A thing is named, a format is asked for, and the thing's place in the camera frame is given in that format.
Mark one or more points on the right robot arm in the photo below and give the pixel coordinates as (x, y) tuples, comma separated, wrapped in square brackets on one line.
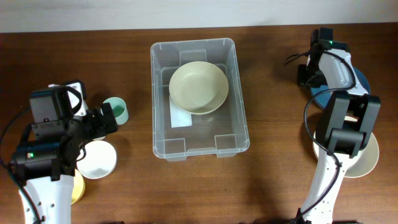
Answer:
[(345, 126)]

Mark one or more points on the white small bowl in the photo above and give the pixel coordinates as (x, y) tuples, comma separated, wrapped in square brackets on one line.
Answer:
[(100, 160)]

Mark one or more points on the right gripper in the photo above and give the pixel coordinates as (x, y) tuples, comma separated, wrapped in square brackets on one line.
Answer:
[(302, 81)]

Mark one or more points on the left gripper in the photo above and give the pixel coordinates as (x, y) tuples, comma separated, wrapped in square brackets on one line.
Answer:
[(95, 116)]

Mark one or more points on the clear plastic storage container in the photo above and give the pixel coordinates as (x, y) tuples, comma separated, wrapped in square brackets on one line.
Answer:
[(223, 132)]

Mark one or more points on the beige bowl in container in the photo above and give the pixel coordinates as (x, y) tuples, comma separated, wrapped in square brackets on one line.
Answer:
[(199, 87)]

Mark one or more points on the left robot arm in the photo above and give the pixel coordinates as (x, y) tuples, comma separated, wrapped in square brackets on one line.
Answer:
[(43, 165)]

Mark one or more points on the white paper label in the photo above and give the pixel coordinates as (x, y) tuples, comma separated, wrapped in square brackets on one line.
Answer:
[(178, 117)]

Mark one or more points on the mint green cup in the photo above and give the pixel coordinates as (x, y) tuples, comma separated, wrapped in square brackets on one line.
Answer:
[(119, 108)]

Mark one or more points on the yellow small bowl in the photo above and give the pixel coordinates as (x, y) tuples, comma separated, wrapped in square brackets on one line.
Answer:
[(79, 187)]

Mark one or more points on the cream white bowl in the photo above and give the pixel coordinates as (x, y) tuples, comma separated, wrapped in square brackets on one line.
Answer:
[(365, 161)]

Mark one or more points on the dark blue bowl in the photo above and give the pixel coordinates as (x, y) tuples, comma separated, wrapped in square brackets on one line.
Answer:
[(322, 100)]

